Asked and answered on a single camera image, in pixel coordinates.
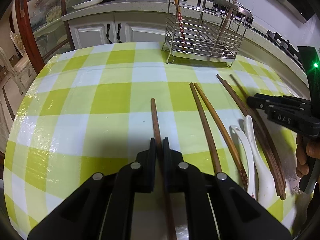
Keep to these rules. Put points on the patterned-end light chopstick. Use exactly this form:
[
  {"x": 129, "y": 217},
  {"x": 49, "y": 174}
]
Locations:
[{"x": 181, "y": 27}]

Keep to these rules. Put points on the dark brown chopstick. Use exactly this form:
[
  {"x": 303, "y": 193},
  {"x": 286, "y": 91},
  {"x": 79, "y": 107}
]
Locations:
[{"x": 224, "y": 22}]

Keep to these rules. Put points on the white dining chair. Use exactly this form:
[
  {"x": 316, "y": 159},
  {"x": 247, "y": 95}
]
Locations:
[{"x": 17, "y": 67}]

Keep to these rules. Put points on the white ceramic spoon with hole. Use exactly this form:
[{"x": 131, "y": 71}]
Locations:
[{"x": 249, "y": 156}]

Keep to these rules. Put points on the metal wire utensil rack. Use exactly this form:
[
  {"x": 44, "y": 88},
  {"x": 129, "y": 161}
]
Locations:
[{"x": 202, "y": 20}]

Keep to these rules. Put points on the red wooden door frame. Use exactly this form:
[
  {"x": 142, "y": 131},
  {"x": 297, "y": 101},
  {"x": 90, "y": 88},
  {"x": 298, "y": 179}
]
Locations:
[{"x": 26, "y": 33}]

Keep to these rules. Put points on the black gas stove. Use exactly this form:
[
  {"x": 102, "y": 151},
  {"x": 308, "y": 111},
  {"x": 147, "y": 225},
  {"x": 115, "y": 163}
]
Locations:
[{"x": 285, "y": 46}]

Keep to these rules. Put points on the person's right hand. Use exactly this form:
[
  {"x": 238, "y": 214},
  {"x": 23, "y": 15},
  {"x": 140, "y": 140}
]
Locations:
[{"x": 310, "y": 149}]

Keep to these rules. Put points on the white lower cabinet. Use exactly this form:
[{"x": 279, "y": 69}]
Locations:
[{"x": 118, "y": 21}]

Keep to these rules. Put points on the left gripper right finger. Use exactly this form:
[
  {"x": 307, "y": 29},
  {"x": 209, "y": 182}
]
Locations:
[{"x": 179, "y": 175}]

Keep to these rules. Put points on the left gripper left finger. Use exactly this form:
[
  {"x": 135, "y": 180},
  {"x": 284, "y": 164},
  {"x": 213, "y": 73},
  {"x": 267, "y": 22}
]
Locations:
[{"x": 139, "y": 176}]

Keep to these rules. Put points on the white plate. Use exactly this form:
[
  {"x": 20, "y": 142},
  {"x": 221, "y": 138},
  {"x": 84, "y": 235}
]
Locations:
[{"x": 86, "y": 4}]

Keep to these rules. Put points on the green checkered tablecloth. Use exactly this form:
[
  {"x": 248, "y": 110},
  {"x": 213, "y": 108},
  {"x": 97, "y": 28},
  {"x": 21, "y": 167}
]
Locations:
[{"x": 89, "y": 111}]

